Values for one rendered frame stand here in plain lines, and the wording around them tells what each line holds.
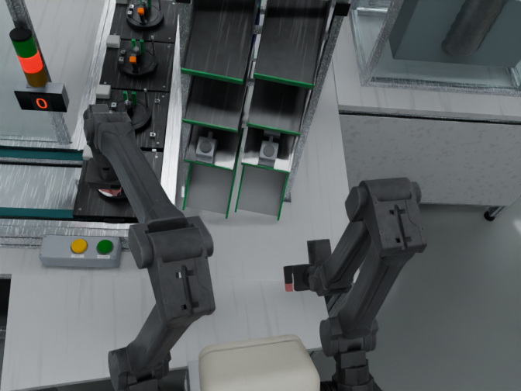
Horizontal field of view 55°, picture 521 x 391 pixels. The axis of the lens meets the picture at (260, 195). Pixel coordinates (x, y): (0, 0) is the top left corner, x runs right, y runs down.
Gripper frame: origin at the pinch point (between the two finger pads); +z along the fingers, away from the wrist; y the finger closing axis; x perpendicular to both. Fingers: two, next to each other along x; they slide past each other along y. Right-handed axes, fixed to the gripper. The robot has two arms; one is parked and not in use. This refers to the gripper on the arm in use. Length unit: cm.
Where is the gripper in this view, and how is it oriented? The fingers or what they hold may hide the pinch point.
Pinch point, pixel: (115, 192)
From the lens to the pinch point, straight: 124.6
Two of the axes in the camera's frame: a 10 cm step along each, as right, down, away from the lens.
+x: 0.1, 8.6, -5.1
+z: -1.3, 5.1, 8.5
